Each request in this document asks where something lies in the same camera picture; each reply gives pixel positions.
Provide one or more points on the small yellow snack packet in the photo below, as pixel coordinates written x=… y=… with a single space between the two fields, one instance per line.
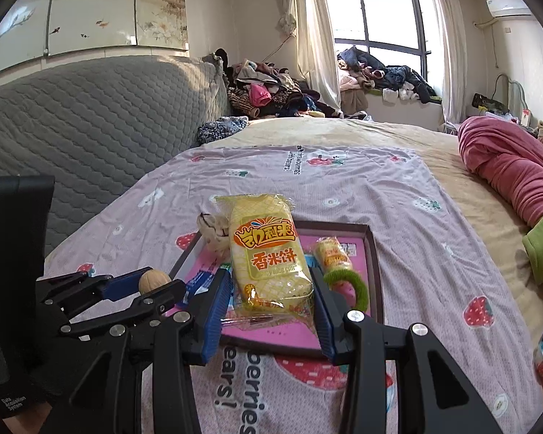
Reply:
x=330 y=253

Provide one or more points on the pink quilt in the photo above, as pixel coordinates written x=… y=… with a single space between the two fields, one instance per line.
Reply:
x=507 y=162

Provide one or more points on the white curtain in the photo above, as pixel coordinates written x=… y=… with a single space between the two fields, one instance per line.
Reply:
x=312 y=31
x=450 y=54

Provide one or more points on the white dressing table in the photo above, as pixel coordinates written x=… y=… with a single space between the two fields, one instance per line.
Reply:
x=497 y=108

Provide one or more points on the pink strawberry printed blanket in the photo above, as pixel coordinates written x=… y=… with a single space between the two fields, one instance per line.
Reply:
x=389 y=181

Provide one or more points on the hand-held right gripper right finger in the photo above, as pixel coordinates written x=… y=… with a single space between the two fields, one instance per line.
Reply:
x=324 y=325

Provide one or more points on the yellow rice cracker packet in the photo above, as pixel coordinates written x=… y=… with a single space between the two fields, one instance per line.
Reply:
x=267 y=253

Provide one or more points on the walnut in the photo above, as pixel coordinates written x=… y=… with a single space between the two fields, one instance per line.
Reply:
x=153 y=280

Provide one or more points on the white air conditioner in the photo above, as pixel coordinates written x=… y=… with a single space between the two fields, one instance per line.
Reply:
x=509 y=7

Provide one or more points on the brown tray with pink print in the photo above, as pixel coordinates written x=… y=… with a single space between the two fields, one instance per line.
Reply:
x=359 y=255

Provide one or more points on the dark blue patterned cloth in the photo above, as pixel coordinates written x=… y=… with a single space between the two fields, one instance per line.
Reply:
x=221 y=129

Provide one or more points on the pile of clothes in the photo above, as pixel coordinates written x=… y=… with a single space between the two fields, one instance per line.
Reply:
x=271 y=88

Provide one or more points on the window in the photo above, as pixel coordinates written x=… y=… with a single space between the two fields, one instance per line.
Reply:
x=380 y=13

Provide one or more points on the grey quilted headboard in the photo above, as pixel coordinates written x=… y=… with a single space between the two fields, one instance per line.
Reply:
x=95 y=135

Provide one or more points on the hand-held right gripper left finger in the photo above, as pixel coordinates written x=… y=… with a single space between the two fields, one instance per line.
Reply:
x=217 y=318

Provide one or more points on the beige bed sheet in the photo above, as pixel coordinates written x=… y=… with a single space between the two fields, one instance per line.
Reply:
x=344 y=131

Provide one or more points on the clothes pile on windowsill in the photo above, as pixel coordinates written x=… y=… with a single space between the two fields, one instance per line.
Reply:
x=384 y=77

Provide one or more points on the blue snack packet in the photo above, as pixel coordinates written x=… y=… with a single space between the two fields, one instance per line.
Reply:
x=201 y=280

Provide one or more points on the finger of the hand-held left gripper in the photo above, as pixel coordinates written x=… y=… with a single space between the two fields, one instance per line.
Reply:
x=113 y=287
x=154 y=300

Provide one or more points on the small beige plush toy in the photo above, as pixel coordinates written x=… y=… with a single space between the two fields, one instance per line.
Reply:
x=210 y=230

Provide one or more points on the floral wall painting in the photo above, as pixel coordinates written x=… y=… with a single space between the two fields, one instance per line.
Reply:
x=95 y=4

